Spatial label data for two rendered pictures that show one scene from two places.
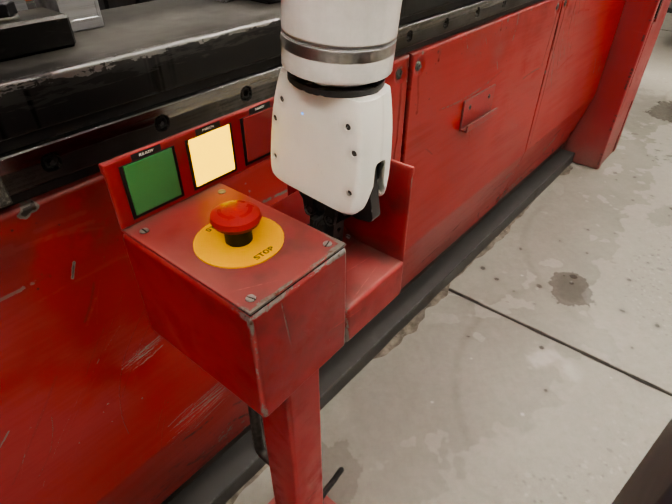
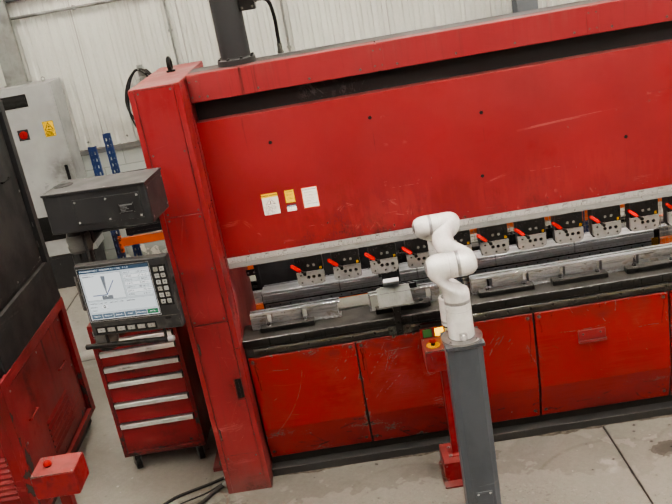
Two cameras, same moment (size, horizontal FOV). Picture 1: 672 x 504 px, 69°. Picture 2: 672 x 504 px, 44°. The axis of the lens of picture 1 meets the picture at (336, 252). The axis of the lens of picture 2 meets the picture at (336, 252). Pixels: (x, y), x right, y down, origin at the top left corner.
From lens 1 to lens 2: 4.02 m
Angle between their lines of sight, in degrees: 48
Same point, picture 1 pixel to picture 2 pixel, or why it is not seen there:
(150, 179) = (426, 333)
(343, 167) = not seen: hidden behind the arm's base
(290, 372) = (433, 367)
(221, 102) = not seen: hidden behind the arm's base
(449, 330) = (581, 439)
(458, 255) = (620, 412)
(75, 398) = (413, 375)
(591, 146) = not seen: outside the picture
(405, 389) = (537, 447)
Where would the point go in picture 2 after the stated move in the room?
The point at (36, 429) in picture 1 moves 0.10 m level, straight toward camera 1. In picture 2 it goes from (404, 377) to (405, 386)
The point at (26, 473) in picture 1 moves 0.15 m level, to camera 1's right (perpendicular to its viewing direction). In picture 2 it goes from (400, 387) to (420, 394)
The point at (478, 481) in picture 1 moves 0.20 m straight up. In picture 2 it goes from (531, 476) to (528, 444)
